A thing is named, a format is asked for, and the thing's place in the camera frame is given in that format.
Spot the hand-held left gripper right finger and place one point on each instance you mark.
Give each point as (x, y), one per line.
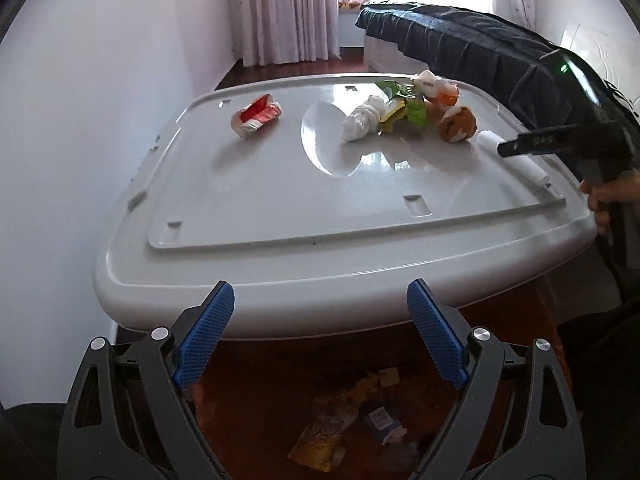
(435, 335)

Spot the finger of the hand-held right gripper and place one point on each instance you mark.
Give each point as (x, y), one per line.
(545, 142)

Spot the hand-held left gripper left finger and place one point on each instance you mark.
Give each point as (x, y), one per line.
(205, 340)

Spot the white tube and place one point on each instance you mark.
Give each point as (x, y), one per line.
(520, 162)

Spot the dark blue snack packet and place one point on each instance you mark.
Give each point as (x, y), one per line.
(382, 420)

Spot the silver and orange chip bag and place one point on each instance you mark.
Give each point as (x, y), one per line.
(325, 430)

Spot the person's right hand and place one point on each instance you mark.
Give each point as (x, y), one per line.
(607, 195)

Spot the white carved headboard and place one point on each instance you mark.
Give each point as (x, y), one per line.
(595, 50)

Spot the beige wrapper scrap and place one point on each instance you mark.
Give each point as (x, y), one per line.
(384, 377)

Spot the round orange and white wrapper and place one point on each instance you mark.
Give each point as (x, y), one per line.
(457, 124)

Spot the grey crumpled wrapper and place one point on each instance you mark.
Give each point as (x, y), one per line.
(400, 455)

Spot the yellow and green wrapper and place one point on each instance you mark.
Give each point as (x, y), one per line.
(412, 115)

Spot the white plastic storage box lid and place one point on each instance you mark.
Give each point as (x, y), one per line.
(325, 240)

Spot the crumpled white tissue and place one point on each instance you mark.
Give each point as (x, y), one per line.
(362, 120)

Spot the red and white crumpled wrapper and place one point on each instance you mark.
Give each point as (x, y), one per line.
(256, 117)

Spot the white bed frame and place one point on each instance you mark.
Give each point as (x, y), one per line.
(390, 55)

